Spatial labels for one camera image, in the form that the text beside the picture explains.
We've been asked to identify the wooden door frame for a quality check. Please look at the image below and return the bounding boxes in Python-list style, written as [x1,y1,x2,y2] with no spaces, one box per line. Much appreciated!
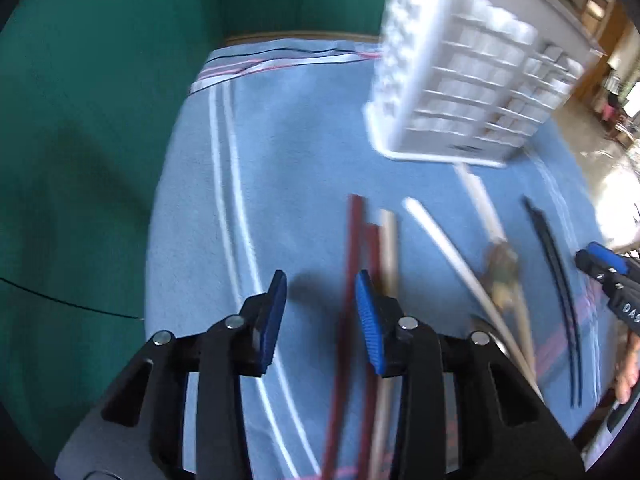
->
[575,0,640,106]

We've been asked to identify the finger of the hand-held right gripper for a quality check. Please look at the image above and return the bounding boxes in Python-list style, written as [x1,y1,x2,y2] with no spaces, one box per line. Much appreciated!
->
[575,241,626,281]

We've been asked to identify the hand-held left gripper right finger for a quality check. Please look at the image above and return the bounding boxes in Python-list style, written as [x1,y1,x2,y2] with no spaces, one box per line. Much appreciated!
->
[354,270,551,480]

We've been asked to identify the person's right hand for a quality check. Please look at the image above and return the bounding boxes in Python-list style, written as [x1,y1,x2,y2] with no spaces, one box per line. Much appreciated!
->
[614,332,640,405]

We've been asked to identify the black chopstick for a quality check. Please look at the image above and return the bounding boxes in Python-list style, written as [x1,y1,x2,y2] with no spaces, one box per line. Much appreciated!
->
[528,199,583,407]
[522,197,576,407]

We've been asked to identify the brown patterned utensil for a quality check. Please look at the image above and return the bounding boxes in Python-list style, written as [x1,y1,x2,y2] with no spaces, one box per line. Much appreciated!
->
[482,241,539,367]

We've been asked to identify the white plastic utensil basket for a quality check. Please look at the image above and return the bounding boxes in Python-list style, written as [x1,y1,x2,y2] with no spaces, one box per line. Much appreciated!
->
[365,0,607,169]

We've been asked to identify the beige wooden chopstick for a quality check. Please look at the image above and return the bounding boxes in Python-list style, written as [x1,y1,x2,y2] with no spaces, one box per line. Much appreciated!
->
[372,209,401,480]

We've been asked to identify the dark red chopstick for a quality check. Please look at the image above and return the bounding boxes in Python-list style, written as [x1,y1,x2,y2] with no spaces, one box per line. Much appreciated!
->
[361,220,382,480]
[320,192,369,480]

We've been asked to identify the white chopstick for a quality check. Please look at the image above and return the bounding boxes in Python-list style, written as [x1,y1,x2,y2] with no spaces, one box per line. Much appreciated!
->
[456,164,507,248]
[402,197,543,401]

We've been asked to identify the blue striped towel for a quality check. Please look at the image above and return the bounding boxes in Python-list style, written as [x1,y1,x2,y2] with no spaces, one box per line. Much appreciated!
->
[145,37,621,480]

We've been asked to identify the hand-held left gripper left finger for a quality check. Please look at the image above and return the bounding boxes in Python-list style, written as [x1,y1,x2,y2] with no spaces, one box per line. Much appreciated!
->
[100,270,288,480]

